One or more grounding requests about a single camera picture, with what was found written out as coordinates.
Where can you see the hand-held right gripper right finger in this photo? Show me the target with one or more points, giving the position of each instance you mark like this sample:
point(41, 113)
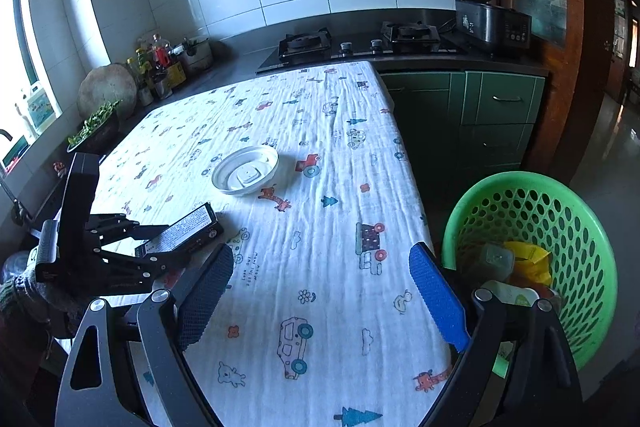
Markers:
point(437, 297)

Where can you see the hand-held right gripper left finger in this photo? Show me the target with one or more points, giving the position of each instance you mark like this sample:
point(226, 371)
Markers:
point(205, 302)

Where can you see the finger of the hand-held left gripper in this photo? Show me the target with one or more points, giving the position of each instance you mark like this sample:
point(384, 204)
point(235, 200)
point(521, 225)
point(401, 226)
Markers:
point(145, 269)
point(122, 229)

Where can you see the small black box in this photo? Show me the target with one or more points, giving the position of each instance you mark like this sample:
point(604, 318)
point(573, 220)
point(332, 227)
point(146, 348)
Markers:
point(190, 224)

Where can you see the clear plastic cup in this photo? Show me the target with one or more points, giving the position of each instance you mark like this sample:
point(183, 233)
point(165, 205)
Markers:
point(492, 259)

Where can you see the white milk carton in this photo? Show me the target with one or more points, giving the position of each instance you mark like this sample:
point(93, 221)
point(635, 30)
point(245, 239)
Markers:
point(510, 293)

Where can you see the yellow snack packet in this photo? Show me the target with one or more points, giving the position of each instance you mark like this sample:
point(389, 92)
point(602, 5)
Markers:
point(530, 262)

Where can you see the green perforated plastic basket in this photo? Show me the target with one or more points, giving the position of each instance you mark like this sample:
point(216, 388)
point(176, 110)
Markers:
point(525, 179)

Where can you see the person's left forearm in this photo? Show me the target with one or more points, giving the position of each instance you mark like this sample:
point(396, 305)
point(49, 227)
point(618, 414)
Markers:
point(25, 337)

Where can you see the person's left hand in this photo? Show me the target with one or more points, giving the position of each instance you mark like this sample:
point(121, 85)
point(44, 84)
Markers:
point(50, 302)

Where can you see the small pink object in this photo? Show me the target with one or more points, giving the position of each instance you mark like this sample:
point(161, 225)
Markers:
point(60, 169)

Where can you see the bowl of green vegetables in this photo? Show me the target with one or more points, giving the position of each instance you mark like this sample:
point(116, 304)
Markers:
point(95, 124)

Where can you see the white printed tablecloth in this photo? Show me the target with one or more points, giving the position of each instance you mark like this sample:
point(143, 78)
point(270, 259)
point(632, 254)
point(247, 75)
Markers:
point(300, 257)

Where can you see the white detergent jug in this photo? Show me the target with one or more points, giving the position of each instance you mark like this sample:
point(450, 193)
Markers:
point(40, 107)

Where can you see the round wooden cutting board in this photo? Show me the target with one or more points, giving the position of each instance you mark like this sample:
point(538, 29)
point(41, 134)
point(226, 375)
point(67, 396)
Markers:
point(107, 87)

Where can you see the white round plastic lid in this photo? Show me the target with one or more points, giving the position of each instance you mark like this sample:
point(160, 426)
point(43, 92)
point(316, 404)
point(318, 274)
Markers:
point(245, 172)

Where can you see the kitchen window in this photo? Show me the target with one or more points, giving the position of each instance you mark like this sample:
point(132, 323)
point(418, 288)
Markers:
point(10, 57)

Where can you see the cluster of condiment bottles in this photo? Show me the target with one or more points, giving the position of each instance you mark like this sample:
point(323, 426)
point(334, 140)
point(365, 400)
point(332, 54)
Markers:
point(157, 62)

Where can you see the steel cooking pot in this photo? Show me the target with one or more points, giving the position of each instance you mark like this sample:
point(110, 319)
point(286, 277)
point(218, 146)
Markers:
point(197, 54)

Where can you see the green kitchen cabinets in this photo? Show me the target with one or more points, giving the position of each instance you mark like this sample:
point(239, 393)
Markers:
point(500, 107)

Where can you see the wooden glass door cabinet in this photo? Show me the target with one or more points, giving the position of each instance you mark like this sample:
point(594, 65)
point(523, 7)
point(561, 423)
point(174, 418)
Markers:
point(565, 107)

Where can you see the black gas stove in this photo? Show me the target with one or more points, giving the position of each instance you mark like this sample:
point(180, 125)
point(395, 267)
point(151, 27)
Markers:
point(305, 44)

